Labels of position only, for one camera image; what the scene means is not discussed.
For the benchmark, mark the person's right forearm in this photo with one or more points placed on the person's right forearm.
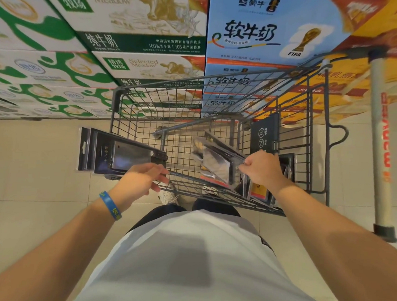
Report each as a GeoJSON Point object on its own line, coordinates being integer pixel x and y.
{"type": "Point", "coordinates": [340, 251]}

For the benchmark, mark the yellow packaged cleaver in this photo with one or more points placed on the yellow packaged cleaver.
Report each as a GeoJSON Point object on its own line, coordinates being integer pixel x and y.
{"type": "Point", "coordinates": [258, 191]}

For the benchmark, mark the black cleaver packets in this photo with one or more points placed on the black cleaver packets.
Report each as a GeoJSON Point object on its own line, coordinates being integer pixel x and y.
{"type": "Point", "coordinates": [124, 154]}
{"type": "Point", "coordinates": [218, 156]}

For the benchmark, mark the blue wristband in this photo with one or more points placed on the blue wristband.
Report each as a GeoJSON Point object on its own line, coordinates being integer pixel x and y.
{"type": "Point", "coordinates": [110, 205]}

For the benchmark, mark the dark cart seat panel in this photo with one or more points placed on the dark cart seat panel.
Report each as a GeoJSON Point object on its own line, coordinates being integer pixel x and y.
{"type": "Point", "coordinates": [265, 132]}

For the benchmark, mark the white left shoe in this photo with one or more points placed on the white left shoe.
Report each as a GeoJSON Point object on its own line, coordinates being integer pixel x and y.
{"type": "Point", "coordinates": [167, 197]}

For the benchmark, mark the person's left forearm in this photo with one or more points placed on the person's left forearm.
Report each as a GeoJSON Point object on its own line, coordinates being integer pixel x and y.
{"type": "Point", "coordinates": [51, 250]}

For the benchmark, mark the stack of light blue cartons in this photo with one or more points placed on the stack of light blue cartons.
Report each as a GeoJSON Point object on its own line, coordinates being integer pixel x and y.
{"type": "Point", "coordinates": [259, 28]}

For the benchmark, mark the person's right hand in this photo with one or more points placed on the person's right hand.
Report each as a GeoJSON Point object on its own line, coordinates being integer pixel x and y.
{"type": "Point", "coordinates": [264, 169]}

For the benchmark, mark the person's left hand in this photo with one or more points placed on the person's left hand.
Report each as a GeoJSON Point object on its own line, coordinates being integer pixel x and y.
{"type": "Point", "coordinates": [139, 182]}

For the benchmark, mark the black shorts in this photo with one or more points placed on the black shorts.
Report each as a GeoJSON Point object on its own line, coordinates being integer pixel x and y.
{"type": "Point", "coordinates": [215, 207]}

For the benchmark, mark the stack of dark green cartons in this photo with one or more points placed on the stack of dark green cartons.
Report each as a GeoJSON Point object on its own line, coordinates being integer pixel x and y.
{"type": "Point", "coordinates": [136, 17]}

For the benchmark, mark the stack of green swirl cartons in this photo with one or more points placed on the stack of green swirl cartons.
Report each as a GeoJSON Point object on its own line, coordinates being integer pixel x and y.
{"type": "Point", "coordinates": [40, 45]}

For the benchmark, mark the white shirt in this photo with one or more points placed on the white shirt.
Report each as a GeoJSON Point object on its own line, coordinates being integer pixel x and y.
{"type": "Point", "coordinates": [194, 272]}

